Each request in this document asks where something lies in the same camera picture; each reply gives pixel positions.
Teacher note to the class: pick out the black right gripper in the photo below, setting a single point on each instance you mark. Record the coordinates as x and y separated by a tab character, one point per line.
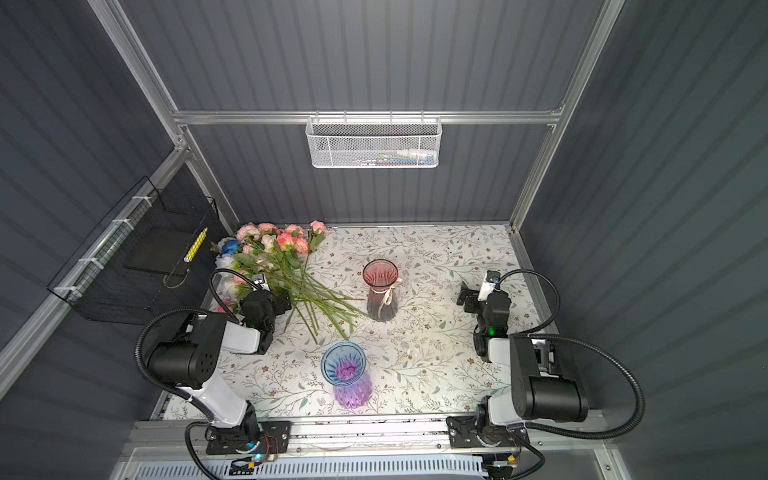
472	298

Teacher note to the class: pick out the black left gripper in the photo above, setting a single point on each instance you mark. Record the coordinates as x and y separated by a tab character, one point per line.
279	301

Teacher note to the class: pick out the blue purple glass vase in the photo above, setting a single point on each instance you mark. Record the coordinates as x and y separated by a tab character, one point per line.
344	367

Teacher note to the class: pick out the red glass vase with ribbon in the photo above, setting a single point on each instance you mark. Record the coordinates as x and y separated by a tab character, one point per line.
381	277

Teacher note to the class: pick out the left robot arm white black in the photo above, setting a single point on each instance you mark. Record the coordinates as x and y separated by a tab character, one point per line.
187	362

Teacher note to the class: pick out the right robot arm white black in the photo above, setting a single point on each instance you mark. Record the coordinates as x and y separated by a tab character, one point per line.
542	377

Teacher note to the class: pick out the bunch of artificial flowers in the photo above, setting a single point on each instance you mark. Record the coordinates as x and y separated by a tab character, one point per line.
282	255

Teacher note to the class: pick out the floral table cloth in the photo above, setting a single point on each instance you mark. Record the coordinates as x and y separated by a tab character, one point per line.
421	361

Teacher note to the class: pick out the yellow marker pen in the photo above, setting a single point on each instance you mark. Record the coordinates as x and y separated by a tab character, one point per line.
195	246

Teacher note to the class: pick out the items in white basket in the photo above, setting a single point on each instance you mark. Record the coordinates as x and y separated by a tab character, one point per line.
403	158

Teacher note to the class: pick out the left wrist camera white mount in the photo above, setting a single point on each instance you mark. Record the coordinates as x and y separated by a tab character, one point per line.
260	280

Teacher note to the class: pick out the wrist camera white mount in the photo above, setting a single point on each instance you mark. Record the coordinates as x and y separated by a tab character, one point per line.
260	280
488	285

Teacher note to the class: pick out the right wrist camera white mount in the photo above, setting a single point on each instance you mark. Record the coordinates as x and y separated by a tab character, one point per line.
488	285

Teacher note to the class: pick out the black wire mesh basket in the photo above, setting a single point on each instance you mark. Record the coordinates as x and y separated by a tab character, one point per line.
134	269

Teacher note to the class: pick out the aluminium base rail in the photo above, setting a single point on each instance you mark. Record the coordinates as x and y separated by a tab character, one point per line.
415	446

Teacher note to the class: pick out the white wire mesh basket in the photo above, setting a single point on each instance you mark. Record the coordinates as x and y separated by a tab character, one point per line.
336	145

